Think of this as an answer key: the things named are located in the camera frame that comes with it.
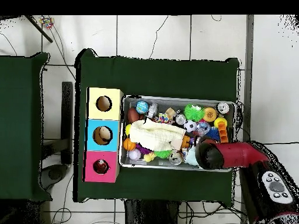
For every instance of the cream waffle cloth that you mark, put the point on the cream waffle cloth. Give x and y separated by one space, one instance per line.
156 136

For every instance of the light blue waffle cloth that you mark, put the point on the light blue waffle cloth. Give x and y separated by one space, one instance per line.
191 157

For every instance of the tiger striped plush toy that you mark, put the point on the tiger striped plush toy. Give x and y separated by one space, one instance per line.
101 166

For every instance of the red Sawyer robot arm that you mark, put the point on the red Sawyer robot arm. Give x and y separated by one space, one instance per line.
238 155

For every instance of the wooden box with three holes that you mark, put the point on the wooden box with three holes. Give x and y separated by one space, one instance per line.
93 144

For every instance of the blue globe ball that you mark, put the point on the blue globe ball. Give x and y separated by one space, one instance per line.
142 107

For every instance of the brown toy football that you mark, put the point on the brown toy football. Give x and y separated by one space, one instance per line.
133 115

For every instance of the orange toy basketball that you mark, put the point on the orange toy basketball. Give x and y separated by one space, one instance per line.
129 144

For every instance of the black and white soccer ball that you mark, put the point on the black and white soccer ball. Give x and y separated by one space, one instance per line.
190 126

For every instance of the green spiky toy with eyes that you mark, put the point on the green spiky toy with eyes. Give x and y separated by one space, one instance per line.
194 112

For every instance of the dark green table cloth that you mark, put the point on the dark green table cloth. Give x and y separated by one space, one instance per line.
163 77

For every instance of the toy burger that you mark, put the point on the toy burger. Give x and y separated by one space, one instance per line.
209 114

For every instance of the blue spiky ball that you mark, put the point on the blue spiky ball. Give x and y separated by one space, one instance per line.
213 133

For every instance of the silver drink can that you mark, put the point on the silver drink can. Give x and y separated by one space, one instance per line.
222 108

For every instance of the dark green side table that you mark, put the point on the dark green side table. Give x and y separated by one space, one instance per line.
21 140

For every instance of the small colourful toy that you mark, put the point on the small colourful toy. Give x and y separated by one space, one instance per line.
46 22

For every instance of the black pole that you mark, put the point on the black pole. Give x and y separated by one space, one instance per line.
38 28

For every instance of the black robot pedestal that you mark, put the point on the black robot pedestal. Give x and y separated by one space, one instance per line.
149 213

